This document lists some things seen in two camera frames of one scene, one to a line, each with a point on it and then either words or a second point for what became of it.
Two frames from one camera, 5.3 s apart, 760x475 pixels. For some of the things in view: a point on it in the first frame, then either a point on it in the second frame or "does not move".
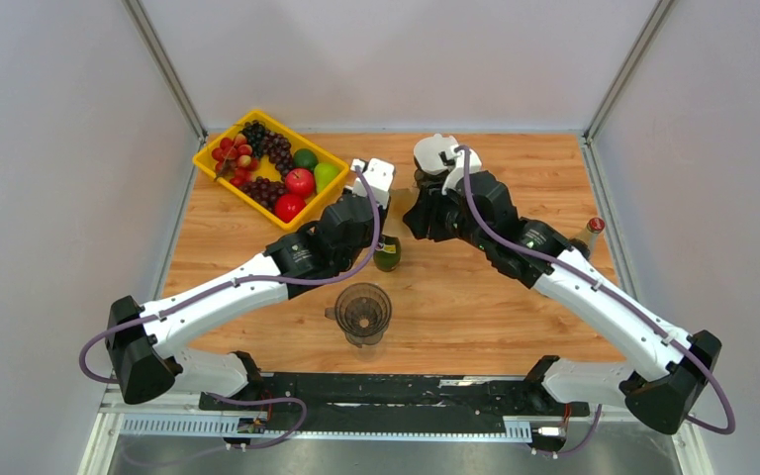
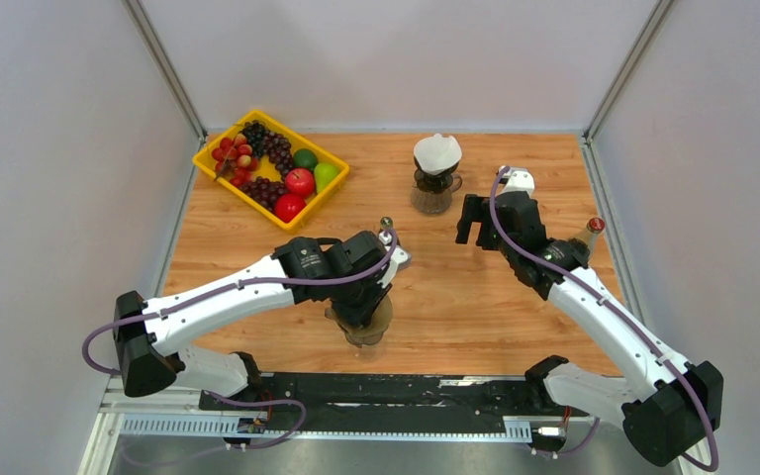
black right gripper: (424, 217) to (474, 210)
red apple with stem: (299, 181) does not move
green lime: (305, 158) does not move
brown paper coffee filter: (400, 201) to (379, 323)
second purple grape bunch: (265, 142) does not move
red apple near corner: (288, 206) does not move
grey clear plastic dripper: (363, 312) does not move
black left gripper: (382, 215) to (359, 317)
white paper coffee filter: (427, 151) does not move
